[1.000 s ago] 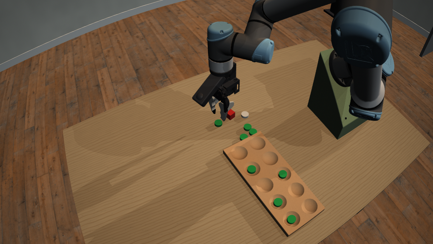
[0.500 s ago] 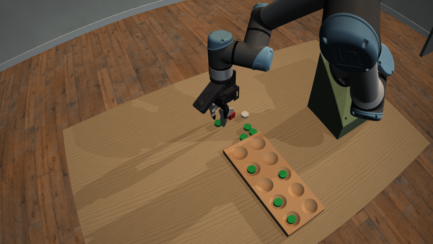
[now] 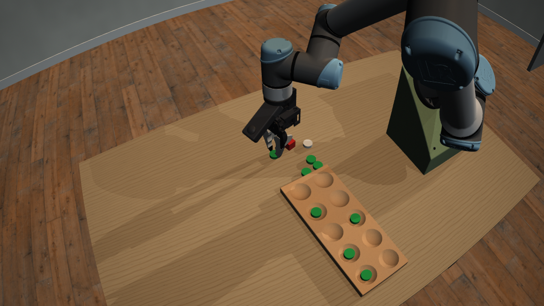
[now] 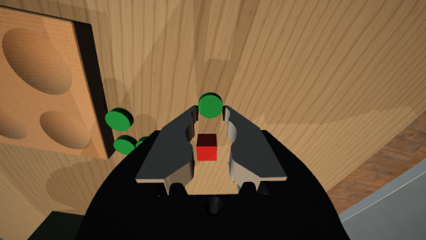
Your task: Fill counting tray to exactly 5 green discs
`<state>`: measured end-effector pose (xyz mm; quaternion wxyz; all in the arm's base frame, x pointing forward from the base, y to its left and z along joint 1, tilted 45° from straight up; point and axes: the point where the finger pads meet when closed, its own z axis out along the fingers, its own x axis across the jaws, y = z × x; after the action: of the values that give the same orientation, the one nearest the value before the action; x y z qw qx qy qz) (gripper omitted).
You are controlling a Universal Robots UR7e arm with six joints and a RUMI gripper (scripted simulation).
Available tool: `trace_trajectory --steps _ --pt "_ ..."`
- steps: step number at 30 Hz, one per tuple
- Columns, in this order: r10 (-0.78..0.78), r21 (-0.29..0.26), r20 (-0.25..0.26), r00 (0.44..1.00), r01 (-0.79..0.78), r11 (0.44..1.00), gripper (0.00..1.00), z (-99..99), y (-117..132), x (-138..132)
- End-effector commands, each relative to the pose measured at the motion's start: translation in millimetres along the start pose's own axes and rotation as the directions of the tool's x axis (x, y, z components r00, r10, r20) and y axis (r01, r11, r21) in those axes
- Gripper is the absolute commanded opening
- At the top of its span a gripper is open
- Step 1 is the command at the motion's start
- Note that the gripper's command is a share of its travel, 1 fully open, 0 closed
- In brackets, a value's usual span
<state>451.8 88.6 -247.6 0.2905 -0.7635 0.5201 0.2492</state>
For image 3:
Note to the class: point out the red block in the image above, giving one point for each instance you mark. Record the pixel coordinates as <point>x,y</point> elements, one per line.
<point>290,145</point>

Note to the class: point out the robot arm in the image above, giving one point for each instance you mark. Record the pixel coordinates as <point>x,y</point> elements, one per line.
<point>439,51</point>

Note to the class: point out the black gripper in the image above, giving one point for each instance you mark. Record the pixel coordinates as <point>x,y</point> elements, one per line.
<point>276,130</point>

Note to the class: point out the orange wooden tray with round pockets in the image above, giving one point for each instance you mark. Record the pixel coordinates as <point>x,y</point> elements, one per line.
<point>374,250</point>

